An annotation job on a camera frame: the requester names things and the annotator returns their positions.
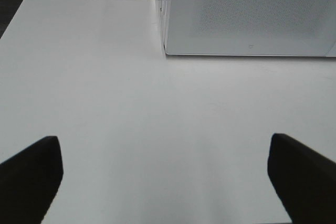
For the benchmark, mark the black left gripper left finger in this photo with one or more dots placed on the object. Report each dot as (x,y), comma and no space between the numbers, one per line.
(30,180)

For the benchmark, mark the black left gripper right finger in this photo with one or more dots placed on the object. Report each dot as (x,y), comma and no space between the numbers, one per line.
(303,179)

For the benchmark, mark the white microwave oven body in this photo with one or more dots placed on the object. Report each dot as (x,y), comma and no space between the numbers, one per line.
(163,11)

